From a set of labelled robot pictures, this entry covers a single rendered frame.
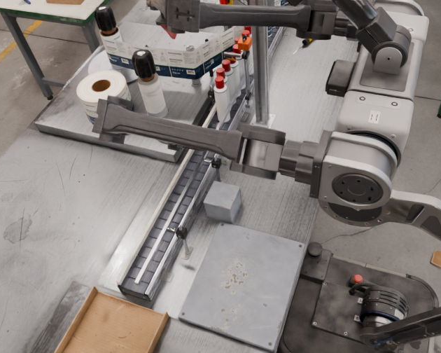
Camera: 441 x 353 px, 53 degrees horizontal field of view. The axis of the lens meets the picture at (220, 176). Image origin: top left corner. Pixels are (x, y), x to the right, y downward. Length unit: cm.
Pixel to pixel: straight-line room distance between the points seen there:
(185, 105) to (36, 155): 66
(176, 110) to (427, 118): 185
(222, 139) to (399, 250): 175
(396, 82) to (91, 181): 122
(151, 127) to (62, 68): 304
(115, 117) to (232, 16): 40
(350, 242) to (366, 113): 167
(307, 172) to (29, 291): 107
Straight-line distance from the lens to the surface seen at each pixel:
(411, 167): 289
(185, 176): 164
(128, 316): 146
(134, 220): 163
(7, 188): 194
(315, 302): 206
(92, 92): 187
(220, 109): 175
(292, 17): 123
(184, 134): 94
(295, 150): 87
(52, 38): 442
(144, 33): 240
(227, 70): 177
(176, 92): 198
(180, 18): 117
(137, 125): 97
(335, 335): 202
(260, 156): 90
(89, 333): 147
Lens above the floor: 213
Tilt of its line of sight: 50 degrees down
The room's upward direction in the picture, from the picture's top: 9 degrees counter-clockwise
